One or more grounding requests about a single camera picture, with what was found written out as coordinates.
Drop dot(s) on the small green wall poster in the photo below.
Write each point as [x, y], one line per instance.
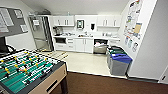
[130, 43]

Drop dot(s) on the white two-door sink cabinet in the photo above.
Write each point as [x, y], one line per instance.
[84, 45]

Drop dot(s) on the grey bin with blue lid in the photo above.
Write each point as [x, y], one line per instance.
[120, 65]

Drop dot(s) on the black built-in microwave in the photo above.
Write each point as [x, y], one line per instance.
[60, 40]

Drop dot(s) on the small blue wall poster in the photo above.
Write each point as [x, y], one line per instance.
[126, 40]

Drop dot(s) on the stainless steel refrigerator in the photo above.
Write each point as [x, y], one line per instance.
[41, 33]

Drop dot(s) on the white wide drawer unit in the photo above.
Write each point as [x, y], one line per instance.
[70, 44]

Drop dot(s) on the small white wall poster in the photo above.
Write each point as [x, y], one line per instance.
[135, 46]

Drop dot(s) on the tall white paper sheet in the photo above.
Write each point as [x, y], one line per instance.
[6, 16]

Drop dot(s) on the small white paper sheet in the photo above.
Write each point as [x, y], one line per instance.
[18, 13]
[24, 28]

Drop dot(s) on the black wall soap dispenser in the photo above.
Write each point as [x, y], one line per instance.
[93, 26]

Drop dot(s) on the black monitor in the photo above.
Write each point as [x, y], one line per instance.
[4, 45]

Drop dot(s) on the chrome sink faucet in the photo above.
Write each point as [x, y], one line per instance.
[86, 33]

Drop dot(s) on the white two-door wall cabinet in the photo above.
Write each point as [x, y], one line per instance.
[64, 21]

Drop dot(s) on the large wall notice poster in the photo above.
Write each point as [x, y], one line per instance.
[133, 15]

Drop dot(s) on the white narrow three-drawer unit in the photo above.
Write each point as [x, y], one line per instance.
[114, 41]

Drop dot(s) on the black coffee maker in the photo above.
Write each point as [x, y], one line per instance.
[58, 31]

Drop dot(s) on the white door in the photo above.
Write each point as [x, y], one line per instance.
[164, 75]

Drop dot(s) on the grey bin with black lid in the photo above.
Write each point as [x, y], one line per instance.
[113, 47]

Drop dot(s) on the grey clutter on refrigerator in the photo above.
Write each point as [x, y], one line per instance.
[41, 12]

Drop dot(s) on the framed wall board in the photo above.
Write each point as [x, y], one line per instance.
[13, 28]

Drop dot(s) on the grey bin with green lid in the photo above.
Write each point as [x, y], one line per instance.
[115, 52]

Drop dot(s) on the stainless steel dishwasher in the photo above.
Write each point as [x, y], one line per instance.
[100, 48]

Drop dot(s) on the brown sheet on wall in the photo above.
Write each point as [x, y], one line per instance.
[137, 29]

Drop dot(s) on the white three-door wall cabinet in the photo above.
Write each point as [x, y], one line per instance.
[108, 21]

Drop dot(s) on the foosball gaming table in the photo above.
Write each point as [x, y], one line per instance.
[30, 78]

